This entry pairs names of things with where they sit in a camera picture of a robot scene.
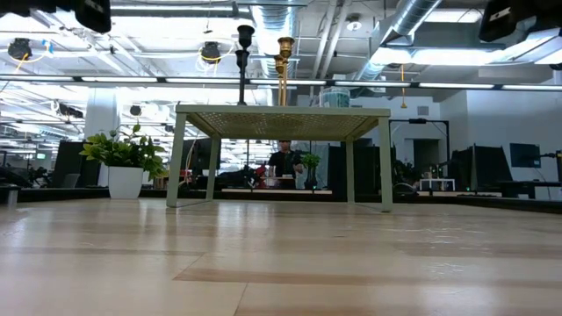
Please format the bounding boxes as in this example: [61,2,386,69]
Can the green perforated metal shelf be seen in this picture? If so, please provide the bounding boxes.
[165,104,394,213]

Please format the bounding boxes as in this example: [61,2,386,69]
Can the black office monitors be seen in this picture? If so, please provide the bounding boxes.
[52,140,102,189]

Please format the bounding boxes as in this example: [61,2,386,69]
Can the tall gold candlestick holder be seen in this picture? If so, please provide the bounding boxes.
[277,37,296,106]

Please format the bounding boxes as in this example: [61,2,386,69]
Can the long ceiling light bar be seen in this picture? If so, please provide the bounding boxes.
[0,74,562,92]

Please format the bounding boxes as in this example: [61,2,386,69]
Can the yellow hanging cord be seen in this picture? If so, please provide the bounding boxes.
[398,64,407,110]

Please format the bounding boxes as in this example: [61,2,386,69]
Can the black aluminium table frame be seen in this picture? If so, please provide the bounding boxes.
[0,186,562,215]

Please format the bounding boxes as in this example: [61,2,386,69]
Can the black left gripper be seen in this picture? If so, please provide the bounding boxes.
[73,0,113,34]

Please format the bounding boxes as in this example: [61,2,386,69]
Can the silver ribbed duct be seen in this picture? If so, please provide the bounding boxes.
[252,0,299,80]

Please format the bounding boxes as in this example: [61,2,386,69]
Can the person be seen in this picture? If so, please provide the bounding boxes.
[267,140,305,190]

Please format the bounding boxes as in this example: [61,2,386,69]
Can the white column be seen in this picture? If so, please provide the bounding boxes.
[85,87,119,144]

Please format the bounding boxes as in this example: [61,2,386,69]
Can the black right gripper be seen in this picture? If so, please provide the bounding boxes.
[478,0,515,43]

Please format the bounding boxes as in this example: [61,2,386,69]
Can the green plant in white pot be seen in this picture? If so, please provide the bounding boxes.
[78,124,169,201]

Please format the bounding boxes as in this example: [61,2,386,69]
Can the dark wall monitor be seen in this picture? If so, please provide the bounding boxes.
[508,142,543,169]

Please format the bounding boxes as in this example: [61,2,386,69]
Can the black ceiling cable reel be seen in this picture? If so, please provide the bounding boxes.
[7,37,34,61]
[200,40,223,66]

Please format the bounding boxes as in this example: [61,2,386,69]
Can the silver ventilation duct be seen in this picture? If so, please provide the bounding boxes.
[353,0,443,83]

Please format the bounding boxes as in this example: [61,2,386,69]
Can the tall black candlestick holder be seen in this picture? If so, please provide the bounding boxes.
[236,25,256,56]

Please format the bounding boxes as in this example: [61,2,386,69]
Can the black partition panel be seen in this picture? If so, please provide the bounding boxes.
[450,144,513,192]

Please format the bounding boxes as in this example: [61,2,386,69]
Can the short gold candlestick holder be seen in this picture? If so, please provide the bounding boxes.
[273,54,286,106]

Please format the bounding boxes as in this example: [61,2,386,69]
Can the small white table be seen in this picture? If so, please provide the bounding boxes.
[419,177,457,192]

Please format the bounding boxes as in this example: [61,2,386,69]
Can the small green background plant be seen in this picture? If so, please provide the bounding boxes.
[301,152,322,190]

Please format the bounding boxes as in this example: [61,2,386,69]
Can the short black candlestick holder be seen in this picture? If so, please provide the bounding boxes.
[234,49,251,106]

